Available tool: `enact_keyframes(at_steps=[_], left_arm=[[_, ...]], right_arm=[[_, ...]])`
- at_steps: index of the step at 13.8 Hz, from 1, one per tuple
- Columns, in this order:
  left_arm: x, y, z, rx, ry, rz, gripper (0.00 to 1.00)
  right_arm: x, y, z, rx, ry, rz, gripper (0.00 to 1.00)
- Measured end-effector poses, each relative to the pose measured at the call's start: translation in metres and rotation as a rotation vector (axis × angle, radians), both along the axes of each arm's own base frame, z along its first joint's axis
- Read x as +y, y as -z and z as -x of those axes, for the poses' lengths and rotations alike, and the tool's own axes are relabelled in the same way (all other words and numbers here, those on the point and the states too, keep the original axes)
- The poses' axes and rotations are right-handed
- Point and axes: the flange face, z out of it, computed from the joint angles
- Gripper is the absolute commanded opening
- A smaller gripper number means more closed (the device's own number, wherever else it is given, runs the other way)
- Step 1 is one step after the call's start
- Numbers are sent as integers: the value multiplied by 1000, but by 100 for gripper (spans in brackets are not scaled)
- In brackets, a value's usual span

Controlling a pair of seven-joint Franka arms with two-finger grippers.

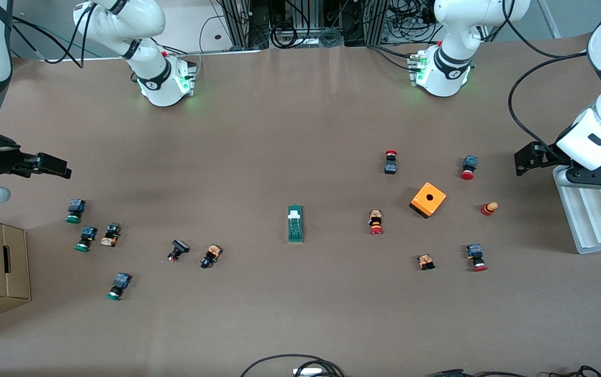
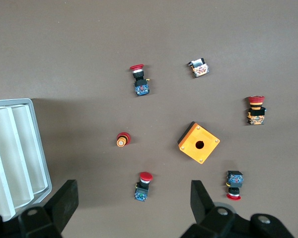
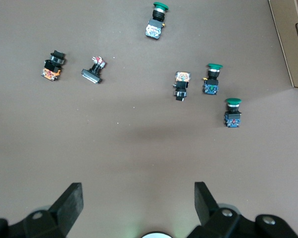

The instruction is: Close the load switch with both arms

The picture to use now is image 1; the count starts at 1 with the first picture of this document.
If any green load switch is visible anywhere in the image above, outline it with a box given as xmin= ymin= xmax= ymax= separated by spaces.
xmin=287 ymin=205 xmax=305 ymax=244

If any green push button blue block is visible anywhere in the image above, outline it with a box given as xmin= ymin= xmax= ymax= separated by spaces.
xmin=106 ymin=272 xmax=132 ymax=302
xmin=65 ymin=198 xmax=87 ymax=225
xmin=74 ymin=226 xmax=98 ymax=253

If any red mushroom button blue block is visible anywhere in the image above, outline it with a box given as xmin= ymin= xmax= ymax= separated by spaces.
xmin=460 ymin=155 xmax=478 ymax=181
xmin=465 ymin=243 xmax=488 ymax=272

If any white ridged tray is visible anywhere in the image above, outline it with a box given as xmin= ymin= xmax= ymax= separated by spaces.
xmin=552 ymin=165 xmax=601 ymax=256

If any black push button orange block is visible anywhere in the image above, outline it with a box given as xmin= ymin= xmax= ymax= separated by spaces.
xmin=100 ymin=222 xmax=122 ymax=248
xmin=199 ymin=244 xmax=223 ymax=270

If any black square push button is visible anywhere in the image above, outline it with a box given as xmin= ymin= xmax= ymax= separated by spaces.
xmin=168 ymin=239 xmax=191 ymax=263

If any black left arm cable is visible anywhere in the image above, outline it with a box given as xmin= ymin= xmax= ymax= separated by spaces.
xmin=502 ymin=0 xmax=594 ymax=155

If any orange button enclosure box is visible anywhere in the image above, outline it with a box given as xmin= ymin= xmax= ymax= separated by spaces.
xmin=409 ymin=182 xmax=447 ymax=219

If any black cable tangle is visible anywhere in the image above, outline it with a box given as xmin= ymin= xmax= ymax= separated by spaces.
xmin=389 ymin=0 xmax=437 ymax=43

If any aluminium profile frame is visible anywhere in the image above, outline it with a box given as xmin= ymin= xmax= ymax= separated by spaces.
xmin=363 ymin=0 xmax=391 ymax=47
xmin=221 ymin=0 xmax=253 ymax=49

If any black cable with connector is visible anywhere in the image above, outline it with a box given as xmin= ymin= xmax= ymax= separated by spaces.
xmin=426 ymin=365 xmax=601 ymax=377

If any black coiled cable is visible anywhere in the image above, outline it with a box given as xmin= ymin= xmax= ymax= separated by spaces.
xmin=271 ymin=21 xmax=298 ymax=49

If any black cable loop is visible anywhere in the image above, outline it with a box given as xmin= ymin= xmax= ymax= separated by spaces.
xmin=240 ymin=354 xmax=346 ymax=377

